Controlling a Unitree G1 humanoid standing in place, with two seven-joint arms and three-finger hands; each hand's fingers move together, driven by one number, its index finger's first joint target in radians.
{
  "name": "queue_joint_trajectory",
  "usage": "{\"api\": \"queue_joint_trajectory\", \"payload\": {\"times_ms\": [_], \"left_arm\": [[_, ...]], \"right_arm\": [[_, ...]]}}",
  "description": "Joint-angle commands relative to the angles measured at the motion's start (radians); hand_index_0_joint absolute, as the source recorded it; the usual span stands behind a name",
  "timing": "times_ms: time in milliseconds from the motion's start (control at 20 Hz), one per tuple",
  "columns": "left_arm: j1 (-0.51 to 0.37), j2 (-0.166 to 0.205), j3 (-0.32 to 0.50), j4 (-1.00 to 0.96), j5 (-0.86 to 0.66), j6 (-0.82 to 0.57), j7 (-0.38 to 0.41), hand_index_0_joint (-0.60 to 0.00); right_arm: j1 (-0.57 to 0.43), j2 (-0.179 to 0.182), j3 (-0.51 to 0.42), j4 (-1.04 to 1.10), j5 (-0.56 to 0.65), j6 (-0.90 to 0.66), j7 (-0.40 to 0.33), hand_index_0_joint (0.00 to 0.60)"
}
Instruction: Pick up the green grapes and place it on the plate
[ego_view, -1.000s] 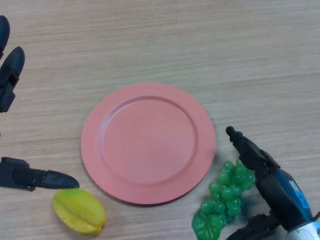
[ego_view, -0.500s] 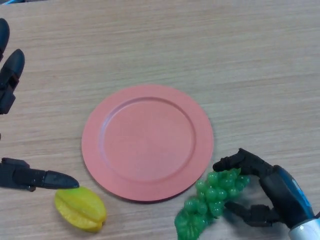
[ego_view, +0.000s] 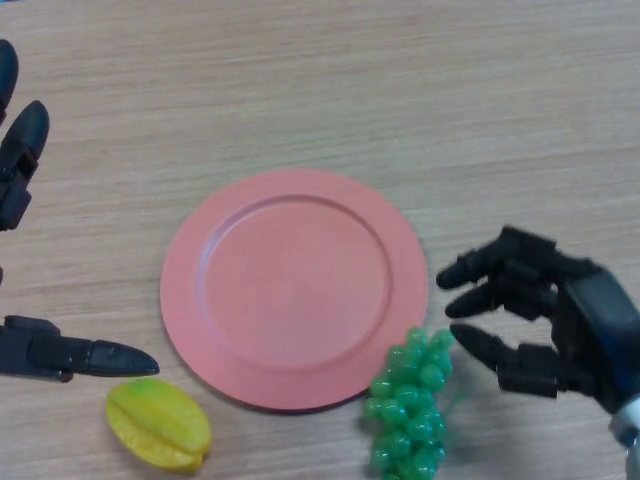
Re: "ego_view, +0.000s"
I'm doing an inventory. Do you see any green grapes bunch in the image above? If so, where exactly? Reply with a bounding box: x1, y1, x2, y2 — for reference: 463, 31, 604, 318
362, 327, 474, 480

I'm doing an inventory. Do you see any pink round plate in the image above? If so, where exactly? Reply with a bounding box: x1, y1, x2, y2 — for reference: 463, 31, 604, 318
159, 168, 429, 412

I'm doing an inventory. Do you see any yellow green starfruit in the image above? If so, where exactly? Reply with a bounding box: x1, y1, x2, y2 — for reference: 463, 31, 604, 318
104, 378, 213, 476

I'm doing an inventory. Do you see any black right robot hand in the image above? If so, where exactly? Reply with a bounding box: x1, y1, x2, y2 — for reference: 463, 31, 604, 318
436, 225, 640, 416

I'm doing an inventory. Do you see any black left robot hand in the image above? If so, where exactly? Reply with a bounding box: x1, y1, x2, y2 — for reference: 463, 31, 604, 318
0, 39, 161, 384

